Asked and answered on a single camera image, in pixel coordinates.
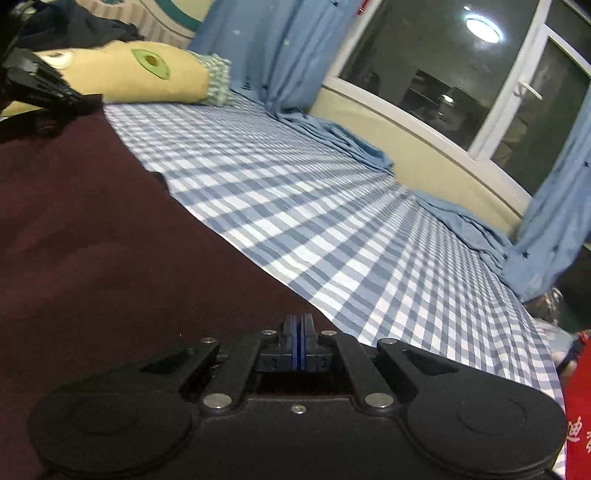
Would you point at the green checked pillow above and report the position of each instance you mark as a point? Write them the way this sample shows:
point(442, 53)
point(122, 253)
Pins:
point(217, 78)

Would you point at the crumpled grey bag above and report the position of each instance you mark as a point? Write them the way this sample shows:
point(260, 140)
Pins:
point(549, 309)

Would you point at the white framed window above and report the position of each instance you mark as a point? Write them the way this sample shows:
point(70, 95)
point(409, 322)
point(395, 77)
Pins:
point(461, 78)

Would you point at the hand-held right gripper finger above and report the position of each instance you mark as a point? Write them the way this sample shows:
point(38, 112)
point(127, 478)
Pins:
point(304, 344)
point(295, 344)

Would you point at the teal wave bed headboard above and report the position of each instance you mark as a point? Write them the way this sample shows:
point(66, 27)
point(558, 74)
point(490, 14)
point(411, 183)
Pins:
point(161, 18)

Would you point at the maroon printed sweatshirt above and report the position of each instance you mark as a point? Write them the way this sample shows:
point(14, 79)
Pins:
point(115, 258)

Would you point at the red fabric bag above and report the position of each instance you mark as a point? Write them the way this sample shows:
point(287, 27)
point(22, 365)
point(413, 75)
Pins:
point(579, 415)

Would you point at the dark navy clothes pile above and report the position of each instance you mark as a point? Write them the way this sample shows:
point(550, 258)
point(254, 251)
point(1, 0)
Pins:
point(83, 23)

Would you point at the yellow avocado pillows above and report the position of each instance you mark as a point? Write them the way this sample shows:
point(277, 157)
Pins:
point(138, 71)

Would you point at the blue star curtain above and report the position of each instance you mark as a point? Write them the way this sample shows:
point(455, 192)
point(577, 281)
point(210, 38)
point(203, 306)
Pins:
point(277, 50)
point(549, 221)

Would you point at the blue checked bed sheet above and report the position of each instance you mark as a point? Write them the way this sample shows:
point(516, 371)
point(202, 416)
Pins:
point(323, 221)

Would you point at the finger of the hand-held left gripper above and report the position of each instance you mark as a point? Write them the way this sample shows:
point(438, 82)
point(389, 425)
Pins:
point(41, 83)

